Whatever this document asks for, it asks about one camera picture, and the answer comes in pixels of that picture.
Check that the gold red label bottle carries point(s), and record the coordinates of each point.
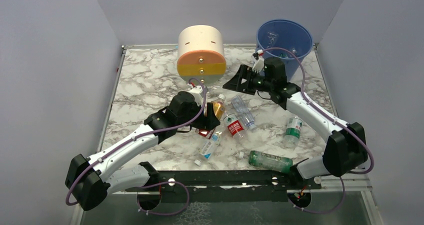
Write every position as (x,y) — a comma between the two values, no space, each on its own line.
(219,110)

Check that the blue plastic bin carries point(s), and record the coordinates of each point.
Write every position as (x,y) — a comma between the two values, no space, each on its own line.
(292,35)

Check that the blue label clear bottle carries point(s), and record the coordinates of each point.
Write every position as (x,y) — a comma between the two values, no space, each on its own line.
(271,38)

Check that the green white label bottle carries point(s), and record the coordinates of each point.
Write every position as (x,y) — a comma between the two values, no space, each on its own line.
(293,131)

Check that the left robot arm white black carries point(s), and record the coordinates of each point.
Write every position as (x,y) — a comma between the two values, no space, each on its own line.
(91,179)

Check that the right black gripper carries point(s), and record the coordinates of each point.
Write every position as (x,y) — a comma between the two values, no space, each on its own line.
(245,79)

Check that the green tinted bottle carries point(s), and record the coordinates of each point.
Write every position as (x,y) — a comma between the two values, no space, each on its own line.
(270,162)

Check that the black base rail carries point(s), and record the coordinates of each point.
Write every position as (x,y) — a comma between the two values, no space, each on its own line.
(218,186)

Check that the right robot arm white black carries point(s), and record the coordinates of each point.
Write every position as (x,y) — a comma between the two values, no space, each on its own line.
(346,146)

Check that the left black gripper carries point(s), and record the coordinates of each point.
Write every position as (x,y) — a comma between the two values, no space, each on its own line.
(205,114)

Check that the dark green label bottle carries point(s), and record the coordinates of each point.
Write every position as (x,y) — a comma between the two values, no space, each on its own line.
(289,53)

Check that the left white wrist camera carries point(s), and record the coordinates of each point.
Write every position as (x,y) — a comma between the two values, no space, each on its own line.
(198,94)

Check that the white suntory label bottle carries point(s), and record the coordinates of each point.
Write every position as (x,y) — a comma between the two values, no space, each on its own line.
(208,148)

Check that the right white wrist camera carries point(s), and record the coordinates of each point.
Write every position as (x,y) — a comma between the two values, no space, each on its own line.
(258,61)

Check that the red nongfu label bottle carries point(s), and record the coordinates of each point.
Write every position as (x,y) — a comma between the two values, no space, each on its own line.
(234,126)

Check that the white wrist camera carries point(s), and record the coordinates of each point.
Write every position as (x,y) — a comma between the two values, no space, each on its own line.
(258,61)
(198,94)

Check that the clear blue tinted bottle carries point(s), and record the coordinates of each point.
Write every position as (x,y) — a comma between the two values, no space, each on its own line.
(243,113)

